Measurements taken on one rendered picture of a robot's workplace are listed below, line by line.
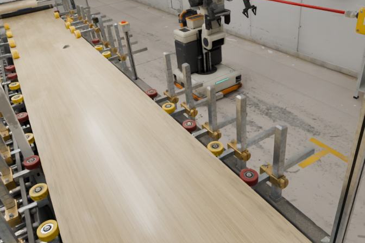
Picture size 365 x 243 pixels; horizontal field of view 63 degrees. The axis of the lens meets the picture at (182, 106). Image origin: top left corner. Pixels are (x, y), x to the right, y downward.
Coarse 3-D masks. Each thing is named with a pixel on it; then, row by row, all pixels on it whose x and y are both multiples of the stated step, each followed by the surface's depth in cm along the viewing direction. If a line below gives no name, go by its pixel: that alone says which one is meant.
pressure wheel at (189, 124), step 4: (188, 120) 172; (192, 120) 172; (184, 124) 170; (188, 124) 169; (192, 124) 169; (196, 124) 170; (184, 128) 168; (188, 128) 167; (192, 128) 167; (196, 128) 170
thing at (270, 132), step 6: (264, 132) 168; (270, 132) 168; (252, 138) 164; (258, 138) 164; (264, 138) 167; (252, 144) 164; (228, 150) 158; (234, 150) 158; (222, 156) 155; (228, 156) 157
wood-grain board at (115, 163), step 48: (48, 48) 317; (48, 96) 220; (96, 96) 212; (144, 96) 204; (48, 144) 168; (96, 144) 164; (144, 144) 159; (192, 144) 155; (96, 192) 133; (144, 192) 130; (192, 192) 127; (240, 192) 125; (96, 240) 112; (144, 240) 110; (192, 240) 108; (240, 240) 106; (288, 240) 104
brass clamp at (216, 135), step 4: (204, 124) 181; (208, 124) 181; (204, 128) 180; (208, 128) 178; (208, 132) 178; (212, 132) 174; (216, 132) 173; (220, 132) 174; (212, 136) 174; (216, 136) 173; (220, 136) 175
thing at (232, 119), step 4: (232, 116) 187; (224, 120) 184; (228, 120) 184; (232, 120) 185; (220, 124) 181; (224, 124) 183; (228, 124) 185; (220, 128) 182; (196, 132) 177; (200, 132) 177; (204, 132) 177; (196, 136) 174; (200, 136) 177
